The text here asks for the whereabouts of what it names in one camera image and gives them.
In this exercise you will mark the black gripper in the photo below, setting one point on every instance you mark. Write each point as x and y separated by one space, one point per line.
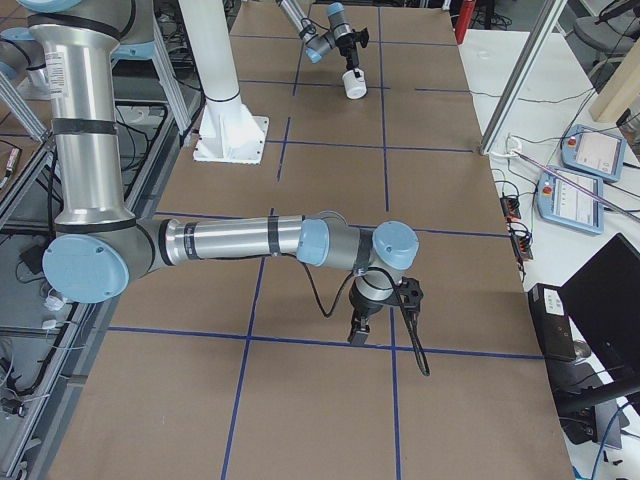
348 51
364 306

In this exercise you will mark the red cylinder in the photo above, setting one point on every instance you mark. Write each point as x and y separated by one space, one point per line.
466 10

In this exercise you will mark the blue teach pendant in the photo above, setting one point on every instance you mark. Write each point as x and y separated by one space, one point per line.
590 151
560 203

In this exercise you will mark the orange circuit board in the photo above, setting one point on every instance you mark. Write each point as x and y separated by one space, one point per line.
521 244
510 207

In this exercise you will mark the white smiley mug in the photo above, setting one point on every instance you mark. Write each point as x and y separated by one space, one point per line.
354 88

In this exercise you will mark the near blue teach pendant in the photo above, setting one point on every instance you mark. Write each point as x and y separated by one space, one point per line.
560 203

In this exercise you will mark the aluminium frame post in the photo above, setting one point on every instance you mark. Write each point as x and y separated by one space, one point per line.
543 27

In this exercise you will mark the black box device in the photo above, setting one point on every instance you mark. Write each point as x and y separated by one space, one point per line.
551 323

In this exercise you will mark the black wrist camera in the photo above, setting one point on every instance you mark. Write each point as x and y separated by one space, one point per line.
411 295
360 37

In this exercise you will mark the wooden beam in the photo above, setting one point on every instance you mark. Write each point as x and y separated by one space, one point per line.
620 91

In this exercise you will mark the white pillar with base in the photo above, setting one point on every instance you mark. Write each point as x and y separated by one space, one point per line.
228 132

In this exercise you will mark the far blue teach pendant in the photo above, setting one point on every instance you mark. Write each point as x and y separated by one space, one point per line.
590 151

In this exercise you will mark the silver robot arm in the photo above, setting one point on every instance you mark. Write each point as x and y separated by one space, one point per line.
340 34
101 246

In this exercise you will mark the black laptop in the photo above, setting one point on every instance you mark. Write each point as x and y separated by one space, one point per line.
602 299

